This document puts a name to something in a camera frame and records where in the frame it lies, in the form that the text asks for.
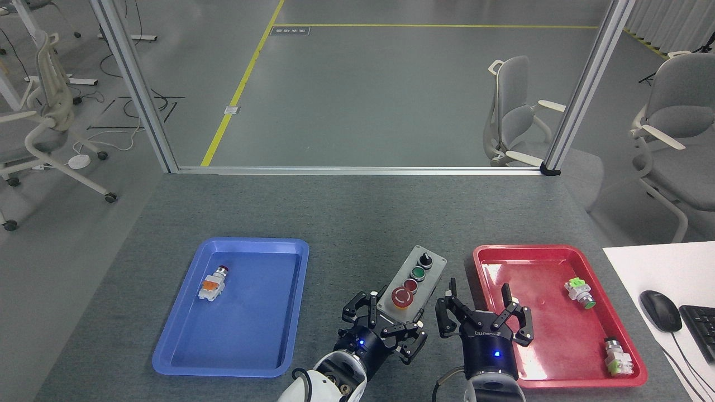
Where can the black tripod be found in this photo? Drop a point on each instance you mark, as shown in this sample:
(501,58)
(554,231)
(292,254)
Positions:
(670,66)

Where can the black keyboard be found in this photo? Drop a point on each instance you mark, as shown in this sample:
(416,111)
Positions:
(701,332)

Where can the grey control box with buttons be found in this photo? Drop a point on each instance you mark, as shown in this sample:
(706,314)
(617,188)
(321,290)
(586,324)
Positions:
(416,279)

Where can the silver aluminium post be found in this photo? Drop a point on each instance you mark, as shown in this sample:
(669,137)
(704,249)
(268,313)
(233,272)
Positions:
(137,89)
(586,89)

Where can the black computer mouse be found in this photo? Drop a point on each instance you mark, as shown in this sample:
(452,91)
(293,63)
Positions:
(660,310)

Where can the white curtain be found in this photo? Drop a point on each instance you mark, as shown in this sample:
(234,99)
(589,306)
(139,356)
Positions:
(670,22)

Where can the white round floor device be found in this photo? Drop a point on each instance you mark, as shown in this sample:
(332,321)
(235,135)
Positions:
(79,161)

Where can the white desk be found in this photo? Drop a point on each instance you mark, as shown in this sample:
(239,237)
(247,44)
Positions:
(659,268)

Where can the dark floor label sign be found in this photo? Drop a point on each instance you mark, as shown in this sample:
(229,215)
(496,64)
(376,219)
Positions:
(290,30)

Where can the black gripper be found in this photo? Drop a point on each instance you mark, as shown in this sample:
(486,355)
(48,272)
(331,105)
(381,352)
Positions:
(491,352)
(368,343)

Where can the silver push button green base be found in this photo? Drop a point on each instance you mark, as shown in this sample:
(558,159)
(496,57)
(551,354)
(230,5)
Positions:
(617,357)

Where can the red push button orange base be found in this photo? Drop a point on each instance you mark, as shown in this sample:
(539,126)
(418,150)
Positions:
(211,287)

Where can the silver aluminium rail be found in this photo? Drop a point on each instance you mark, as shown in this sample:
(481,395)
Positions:
(357,171)

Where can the metal floor socket plate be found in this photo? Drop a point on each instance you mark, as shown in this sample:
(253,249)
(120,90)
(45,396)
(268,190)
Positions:
(232,110)

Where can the grey office chair white frame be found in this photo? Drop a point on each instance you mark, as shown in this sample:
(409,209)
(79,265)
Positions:
(514,111)
(681,111)

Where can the red plastic tray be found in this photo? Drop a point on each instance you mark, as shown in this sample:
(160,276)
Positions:
(564,340)

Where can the green push button switch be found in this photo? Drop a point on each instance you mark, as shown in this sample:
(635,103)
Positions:
(580,292)

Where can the white desk foot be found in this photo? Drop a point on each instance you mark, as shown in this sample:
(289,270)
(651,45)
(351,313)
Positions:
(72,81)
(131,37)

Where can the blue plastic tray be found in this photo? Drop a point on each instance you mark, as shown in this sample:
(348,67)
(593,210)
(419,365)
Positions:
(246,312)

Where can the grey mesh office chair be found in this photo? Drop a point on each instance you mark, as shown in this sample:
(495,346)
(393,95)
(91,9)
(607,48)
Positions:
(50,106)

